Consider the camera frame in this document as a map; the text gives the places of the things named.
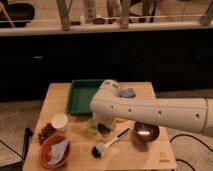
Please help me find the black floor cable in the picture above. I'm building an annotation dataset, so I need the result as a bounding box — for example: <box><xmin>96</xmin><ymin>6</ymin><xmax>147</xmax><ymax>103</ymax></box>
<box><xmin>169</xmin><ymin>133</ymin><xmax>213</xmax><ymax>171</ymax></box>

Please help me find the crumpled white paper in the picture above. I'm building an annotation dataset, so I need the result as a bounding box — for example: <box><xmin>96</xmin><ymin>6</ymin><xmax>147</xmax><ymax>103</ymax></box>
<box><xmin>48</xmin><ymin>139</ymin><xmax>69</xmax><ymax>165</ymax></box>

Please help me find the white paper cup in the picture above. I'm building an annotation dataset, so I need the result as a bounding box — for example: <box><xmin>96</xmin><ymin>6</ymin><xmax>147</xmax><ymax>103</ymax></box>
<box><xmin>51</xmin><ymin>113</ymin><xmax>68</xmax><ymax>131</ymax></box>

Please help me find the black office chair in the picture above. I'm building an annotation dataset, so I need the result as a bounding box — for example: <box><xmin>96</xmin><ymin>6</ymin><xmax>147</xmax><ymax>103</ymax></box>
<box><xmin>0</xmin><ymin>3</ymin><xmax>35</xmax><ymax>28</ymax></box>

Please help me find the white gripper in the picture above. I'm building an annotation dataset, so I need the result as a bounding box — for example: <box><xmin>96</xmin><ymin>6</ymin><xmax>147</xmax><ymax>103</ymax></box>
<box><xmin>93</xmin><ymin>113</ymin><xmax>116</xmax><ymax>136</ymax></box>

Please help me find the green plastic tray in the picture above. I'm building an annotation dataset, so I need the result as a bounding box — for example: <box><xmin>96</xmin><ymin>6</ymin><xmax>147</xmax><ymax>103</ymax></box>
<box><xmin>66</xmin><ymin>79</ymin><xmax>103</xmax><ymax>116</ymax></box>

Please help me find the dark red bowl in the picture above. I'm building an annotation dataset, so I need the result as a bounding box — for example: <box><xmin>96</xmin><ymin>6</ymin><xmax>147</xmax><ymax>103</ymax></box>
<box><xmin>133</xmin><ymin>122</ymin><xmax>160</xmax><ymax>143</ymax></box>

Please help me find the dark brown grape bunch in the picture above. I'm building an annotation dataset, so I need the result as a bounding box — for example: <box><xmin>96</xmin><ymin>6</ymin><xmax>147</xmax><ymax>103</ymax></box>
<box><xmin>38</xmin><ymin>123</ymin><xmax>55</xmax><ymax>144</ymax></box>

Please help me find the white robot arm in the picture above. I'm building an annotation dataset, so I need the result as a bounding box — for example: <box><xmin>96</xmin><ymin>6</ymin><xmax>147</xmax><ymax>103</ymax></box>
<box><xmin>90</xmin><ymin>80</ymin><xmax>213</xmax><ymax>137</ymax></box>

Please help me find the dish brush with black head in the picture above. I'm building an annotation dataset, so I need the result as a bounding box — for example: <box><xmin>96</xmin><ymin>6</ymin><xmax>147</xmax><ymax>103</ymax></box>
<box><xmin>91</xmin><ymin>128</ymin><xmax>130</xmax><ymax>158</ymax></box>

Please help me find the orange bowl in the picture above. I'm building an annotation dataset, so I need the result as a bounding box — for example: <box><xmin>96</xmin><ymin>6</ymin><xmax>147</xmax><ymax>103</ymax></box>
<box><xmin>39</xmin><ymin>134</ymin><xmax>70</xmax><ymax>169</ymax></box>

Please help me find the black handle beside table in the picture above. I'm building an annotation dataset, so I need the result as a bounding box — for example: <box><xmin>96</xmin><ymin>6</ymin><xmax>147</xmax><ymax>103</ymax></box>
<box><xmin>22</xmin><ymin>128</ymin><xmax>33</xmax><ymax>158</ymax></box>

